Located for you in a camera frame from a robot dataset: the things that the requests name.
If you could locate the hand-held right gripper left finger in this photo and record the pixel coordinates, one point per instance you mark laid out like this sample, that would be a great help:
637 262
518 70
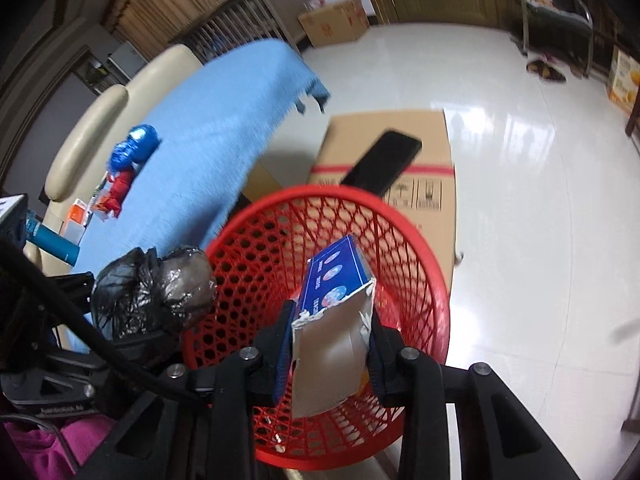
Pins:
284 345

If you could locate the blue foil wrapper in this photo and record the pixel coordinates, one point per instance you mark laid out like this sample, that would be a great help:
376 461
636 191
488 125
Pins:
135 147

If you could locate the wooden folding screen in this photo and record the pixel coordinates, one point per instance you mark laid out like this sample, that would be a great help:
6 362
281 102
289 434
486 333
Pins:
165 0

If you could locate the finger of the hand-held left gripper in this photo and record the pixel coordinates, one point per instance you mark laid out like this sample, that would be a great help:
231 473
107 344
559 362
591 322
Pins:
75 287
142 347

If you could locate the orange printed box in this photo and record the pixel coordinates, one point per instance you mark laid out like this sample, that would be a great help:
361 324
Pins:
625 80

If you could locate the black phone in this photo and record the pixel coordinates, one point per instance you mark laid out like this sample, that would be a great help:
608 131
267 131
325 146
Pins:
385 160

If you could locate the red mesh wastebasket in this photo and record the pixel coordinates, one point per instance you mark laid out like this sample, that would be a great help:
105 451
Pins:
260 260

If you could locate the torn blue and white carton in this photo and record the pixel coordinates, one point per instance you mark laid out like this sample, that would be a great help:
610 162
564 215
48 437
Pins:
330 350

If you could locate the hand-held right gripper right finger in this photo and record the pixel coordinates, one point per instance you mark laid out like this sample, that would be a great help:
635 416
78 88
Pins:
378 362

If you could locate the pink cloth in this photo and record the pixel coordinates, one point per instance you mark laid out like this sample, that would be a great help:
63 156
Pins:
30 447

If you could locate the beige chair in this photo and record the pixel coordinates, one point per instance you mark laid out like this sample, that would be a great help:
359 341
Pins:
80 135
160 67

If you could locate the orange and white box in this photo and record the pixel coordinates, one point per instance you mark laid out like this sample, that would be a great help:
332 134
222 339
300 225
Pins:
76 220

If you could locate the blue tablecloth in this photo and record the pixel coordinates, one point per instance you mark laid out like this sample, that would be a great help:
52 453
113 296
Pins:
210 135

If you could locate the large cardboard box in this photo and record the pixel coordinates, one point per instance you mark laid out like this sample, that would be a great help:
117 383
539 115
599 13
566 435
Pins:
435 150

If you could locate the pair of slippers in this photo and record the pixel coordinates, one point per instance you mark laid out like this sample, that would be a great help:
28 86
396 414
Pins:
545 70

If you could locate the small green wrapper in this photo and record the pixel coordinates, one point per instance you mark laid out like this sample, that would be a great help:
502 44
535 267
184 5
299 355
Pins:
98 195

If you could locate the metal frame chair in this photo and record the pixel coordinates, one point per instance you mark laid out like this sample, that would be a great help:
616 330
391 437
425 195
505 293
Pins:
555 5

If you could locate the small cardboard box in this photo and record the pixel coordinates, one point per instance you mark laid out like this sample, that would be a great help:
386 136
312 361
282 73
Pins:
332 22

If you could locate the red foil wrapper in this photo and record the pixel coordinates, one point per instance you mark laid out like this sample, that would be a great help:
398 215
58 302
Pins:
119 192

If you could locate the black plastic bag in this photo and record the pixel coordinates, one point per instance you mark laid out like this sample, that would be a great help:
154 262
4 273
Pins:
150 290

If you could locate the blue packet at edge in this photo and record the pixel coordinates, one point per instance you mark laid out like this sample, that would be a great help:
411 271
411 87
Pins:
52 245

